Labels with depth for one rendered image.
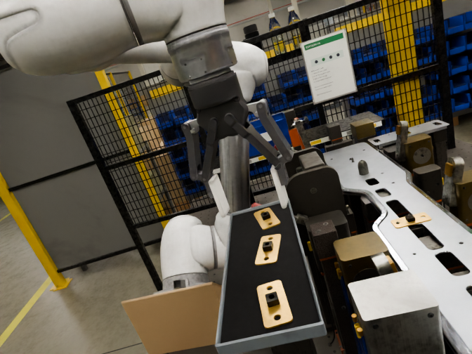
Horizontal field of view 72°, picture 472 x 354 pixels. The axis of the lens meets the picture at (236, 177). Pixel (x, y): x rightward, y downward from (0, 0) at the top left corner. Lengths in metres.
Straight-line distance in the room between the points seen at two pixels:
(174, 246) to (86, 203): 2.18
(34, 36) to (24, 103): 2.75
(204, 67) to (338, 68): 1.37
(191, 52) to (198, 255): 0.79
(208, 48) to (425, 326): 0.47
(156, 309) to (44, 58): 0.81
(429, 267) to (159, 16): 0.65
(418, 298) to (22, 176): 3.20
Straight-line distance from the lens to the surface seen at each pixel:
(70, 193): 3.27
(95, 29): 0.46
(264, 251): 0.59
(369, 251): 0.68
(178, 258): 1.12
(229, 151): 1.05
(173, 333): 1.15
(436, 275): 0.75
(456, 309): 0.69
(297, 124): 1.21
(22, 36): 0.48
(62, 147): 3.15
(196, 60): 0.46
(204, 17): 0.46
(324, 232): 0.72
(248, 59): 1.01
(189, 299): 1.04
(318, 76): 1.77
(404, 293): 0.55
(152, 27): 0.47
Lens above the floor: 1.48
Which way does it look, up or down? 19 degrees down
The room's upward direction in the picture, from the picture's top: 19 degrees counter-clockwise
